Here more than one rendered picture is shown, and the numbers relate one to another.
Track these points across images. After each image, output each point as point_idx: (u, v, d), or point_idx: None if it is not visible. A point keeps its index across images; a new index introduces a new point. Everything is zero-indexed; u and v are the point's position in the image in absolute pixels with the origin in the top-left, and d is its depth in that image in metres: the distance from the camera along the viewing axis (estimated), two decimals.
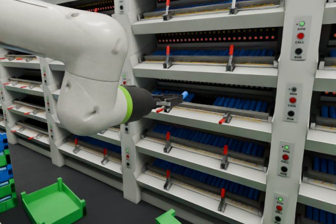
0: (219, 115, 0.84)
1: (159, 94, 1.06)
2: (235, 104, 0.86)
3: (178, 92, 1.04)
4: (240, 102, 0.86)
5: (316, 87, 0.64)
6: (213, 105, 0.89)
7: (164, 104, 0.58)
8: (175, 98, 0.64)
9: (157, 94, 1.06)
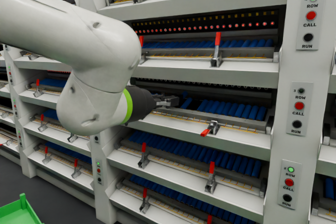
0: (203, 123, 0.66)
1: None
2: (224, 109, 0.68)
3: (157, 93, 0.85)
4: (231, 107, 0.68)
5: (333, 88, 0.46)
6: (197, 110, 0.71)
7: (164, 104, 0.58)
8: (175, 98, 0.64)
9: None
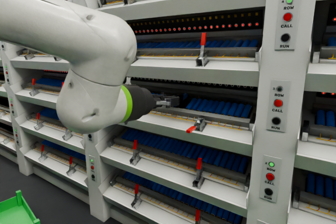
0: (191, 121, 0.68)
1: None
2: (211, 107, 0.70)
3: None
4: (218, 105, 0.70)
5: (309, 86, 0.48)
6: (185, 108, 0.73)
7: (164, 104, 0.58)
8: (175, 98, 0.64)
9: None
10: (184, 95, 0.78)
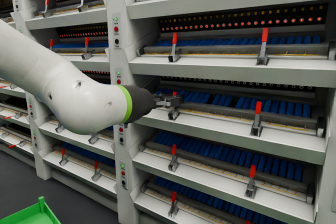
0: (246, 120, 0.64)
1: (165, 93, 0.85)
2: (266, 107, 0.65)
3: (188, 91, 0.83)
4: (273, 104, 0.66)
5: None
6: (235, 107, 0.69)
7: None
8: None
9: (162, 94, 0.86)
10: (230, 98, 0.73)
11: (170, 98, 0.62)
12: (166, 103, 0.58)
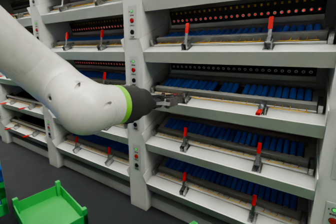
0: (251, 105, 0.69)
1: (175, 82, 0.91)
2: (270, 92, 0.71)
3: (197, 80, 0.89)
4: (277, 90, 0.71)
5: None
6: (242, 93, 0.74)
7: None
8: None
9: (172, 83, 0.91)
10: (236, 86, 0.79)
11: (169, 98, 0.62)
12: (166, 103, 0.58)
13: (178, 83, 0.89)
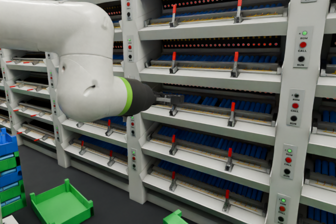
0: (225, 116, 0.89)
1: None
2: (240, 106, 0.90)
3: (185, 94, 1.08)
4: (245, 104, 0.91)
5: (318, 93, 0.67)
6: (219, 106, 0.93)
7: None
8: None
9: None
10: (215, 100, 0.98)
11: (170, 95, 0.62)
12: (166, 99, 0.58)
13: None
